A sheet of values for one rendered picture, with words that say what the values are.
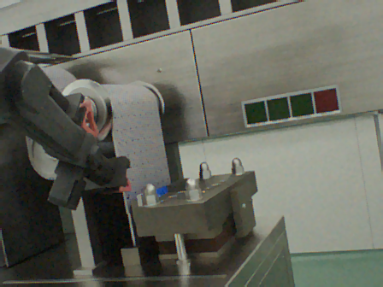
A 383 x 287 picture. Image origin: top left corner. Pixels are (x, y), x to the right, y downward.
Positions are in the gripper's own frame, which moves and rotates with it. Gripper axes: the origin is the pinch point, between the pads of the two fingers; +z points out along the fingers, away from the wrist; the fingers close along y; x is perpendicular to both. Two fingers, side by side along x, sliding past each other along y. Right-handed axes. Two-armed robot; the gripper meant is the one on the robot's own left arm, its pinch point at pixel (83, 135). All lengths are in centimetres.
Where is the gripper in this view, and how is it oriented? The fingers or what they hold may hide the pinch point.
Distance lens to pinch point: 100.9
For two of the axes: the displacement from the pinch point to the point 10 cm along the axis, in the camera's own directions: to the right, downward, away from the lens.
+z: 4.1, 5.4, 7.3
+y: 9.1, -1.4, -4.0
